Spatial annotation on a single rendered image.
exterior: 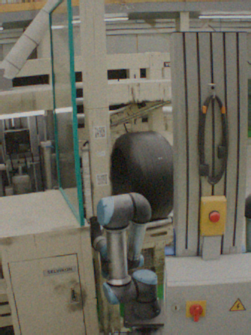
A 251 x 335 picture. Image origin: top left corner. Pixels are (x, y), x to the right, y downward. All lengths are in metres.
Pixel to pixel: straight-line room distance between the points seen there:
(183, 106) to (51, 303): 1.04
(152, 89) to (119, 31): 8.98
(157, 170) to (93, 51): 0.80
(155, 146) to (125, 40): 9.41
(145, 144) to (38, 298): 1.17
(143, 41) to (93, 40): 9.37
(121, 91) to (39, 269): 1.43
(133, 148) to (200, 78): 1.19
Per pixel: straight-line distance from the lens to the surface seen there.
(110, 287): 1.91
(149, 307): 2.03
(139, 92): 2.80
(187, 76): 1.36
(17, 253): 1.74
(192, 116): 1.37
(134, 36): 11.79
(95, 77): 2.44
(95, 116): 2.45
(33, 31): 2.66
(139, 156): 2.43
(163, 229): 2.68
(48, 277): 1.80
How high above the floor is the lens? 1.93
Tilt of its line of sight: 15 degrees down
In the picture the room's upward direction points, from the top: 3 degrees counter-clockwise
